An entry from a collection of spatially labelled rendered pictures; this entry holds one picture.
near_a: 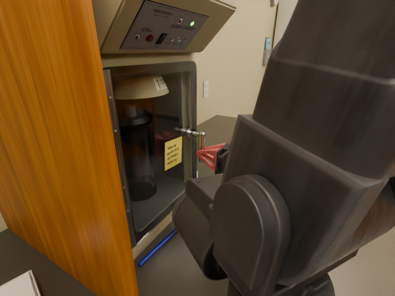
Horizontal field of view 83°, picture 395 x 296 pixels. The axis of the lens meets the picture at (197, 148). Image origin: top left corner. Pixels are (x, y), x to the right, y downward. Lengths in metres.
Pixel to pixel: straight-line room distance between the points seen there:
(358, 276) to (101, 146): 1.94
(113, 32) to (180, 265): 0.51
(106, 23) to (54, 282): 0.54
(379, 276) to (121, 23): 2.09
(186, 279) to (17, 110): 0.47
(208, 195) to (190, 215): 0.03
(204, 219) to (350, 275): 1.90
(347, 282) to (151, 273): 1.59
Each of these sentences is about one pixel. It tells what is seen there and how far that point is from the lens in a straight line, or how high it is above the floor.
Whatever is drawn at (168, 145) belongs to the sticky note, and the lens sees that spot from 0.56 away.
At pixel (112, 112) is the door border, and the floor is 1.32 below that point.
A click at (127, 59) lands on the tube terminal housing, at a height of 1.40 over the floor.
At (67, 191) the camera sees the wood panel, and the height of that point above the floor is 1.20.
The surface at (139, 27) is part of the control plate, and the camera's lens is 0.40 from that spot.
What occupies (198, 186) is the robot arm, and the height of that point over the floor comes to 1.32.
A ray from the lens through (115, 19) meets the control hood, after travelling 0.36.
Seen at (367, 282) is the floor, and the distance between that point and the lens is 2.06.
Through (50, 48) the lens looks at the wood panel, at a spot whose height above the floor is 1.42.
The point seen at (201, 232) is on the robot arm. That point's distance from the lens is 0.18.
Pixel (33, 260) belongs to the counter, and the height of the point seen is 0.94.
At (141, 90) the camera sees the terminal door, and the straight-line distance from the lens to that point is 0.47.
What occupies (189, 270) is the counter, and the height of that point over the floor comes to 0.94.
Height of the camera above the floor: 1.41
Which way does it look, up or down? 24 degrees down
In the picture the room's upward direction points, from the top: straight up
